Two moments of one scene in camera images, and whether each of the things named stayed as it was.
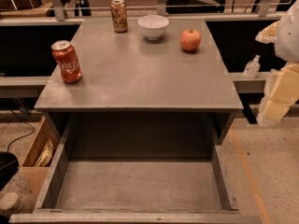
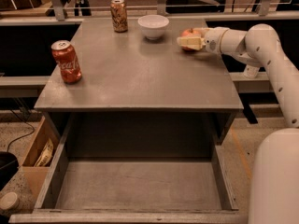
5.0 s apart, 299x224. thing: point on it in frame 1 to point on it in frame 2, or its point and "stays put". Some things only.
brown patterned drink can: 119,15 stays put
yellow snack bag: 47,155 stays put
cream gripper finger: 268,35 to 211,42
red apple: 190,39 stays put
